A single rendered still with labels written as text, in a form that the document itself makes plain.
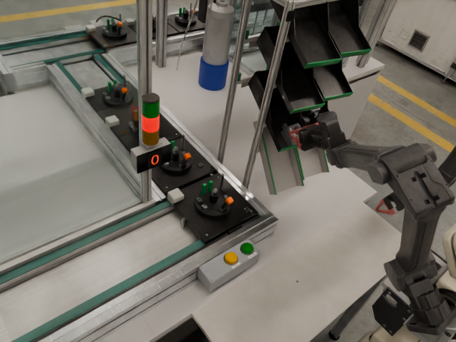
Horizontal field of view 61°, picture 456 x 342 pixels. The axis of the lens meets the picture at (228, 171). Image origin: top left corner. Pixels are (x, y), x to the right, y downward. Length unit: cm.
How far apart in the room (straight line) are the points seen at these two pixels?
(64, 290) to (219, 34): 137
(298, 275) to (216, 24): 125
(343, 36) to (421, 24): 399
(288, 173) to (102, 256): 73
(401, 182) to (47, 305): 100
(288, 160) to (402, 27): 408
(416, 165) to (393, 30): 474
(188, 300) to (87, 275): 32
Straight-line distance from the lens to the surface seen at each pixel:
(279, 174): 149
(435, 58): 530
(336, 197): 176
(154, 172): 152
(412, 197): 77
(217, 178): 151
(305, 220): 161
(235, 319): 132
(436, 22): 525
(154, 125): 114
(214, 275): 126
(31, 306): 131
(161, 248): 136
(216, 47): 208
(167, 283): 124
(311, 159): 161
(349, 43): 136
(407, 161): 79
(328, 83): 142
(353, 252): 159
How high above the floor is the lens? 203
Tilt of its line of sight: 43 degrees down
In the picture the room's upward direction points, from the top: 11 degrees clockwise
